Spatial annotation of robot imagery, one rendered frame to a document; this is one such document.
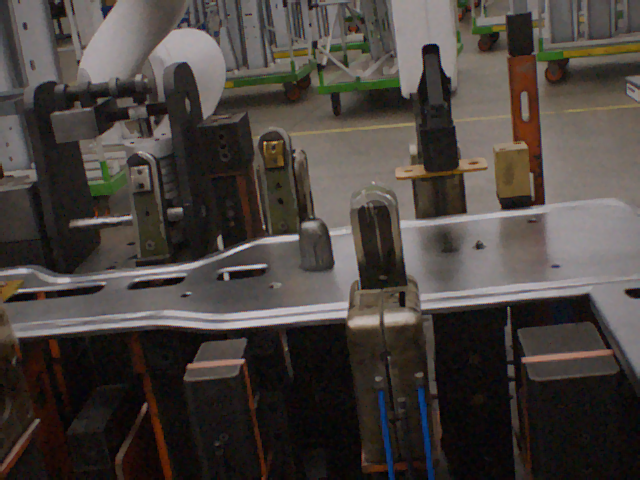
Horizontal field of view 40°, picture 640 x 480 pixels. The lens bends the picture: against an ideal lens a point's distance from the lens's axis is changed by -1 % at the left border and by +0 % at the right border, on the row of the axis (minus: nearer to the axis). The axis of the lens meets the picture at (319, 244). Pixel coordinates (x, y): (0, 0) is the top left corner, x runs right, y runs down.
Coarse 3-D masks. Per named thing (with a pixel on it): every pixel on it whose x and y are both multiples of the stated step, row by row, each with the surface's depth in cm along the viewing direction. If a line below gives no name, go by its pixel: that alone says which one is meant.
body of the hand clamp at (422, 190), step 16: (448, 176) 96; (416, 192) 96; (432, 192) 96; (448, 192) 95; (464, 192) 96; (416, 208) 97; (432, 208) 96; (448, 208) 96; (464, 208) 96; (432, 320) 102; (448, 416) 105; (448, 432) 106
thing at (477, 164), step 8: (464, 160) 82; (472, 160) 82; (480, 160) 81; (400, 168) 83; (408, 168) 82; (416, 168) 82; (456, 168) 80; (464, 168) 79; (472, 168) 79; (480, 168) 79; (400, 176) 80; (408, 176) 80; (416, 176) 80; (424, 176) 80; (432, 176) 79
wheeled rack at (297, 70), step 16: (288, 0) 793; (208, 16) 891; (240, 16) 884; (288, 32) 790; (272, 64) 844; (288, 64) 856; (304, 64) 851; (240, 80) 813; (256, 80) 809; (272, 80) 806; (288, 80) 803; (304, 80) 884; (288, 96) 816
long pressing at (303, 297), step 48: (288, 240) 94; (336, 240) 91; (432, 240) 87; (528, 240) 83; (576, 240) 81; (624, 240) 80; (48, 288) 90; (192, 288) 84; (240, 288) 82; (288, 288) 80; (336, 288) 78; (432, 288) 75; (480, 288) 74; (528, 288) 73; (576, 288) 72; (48, 336) 80
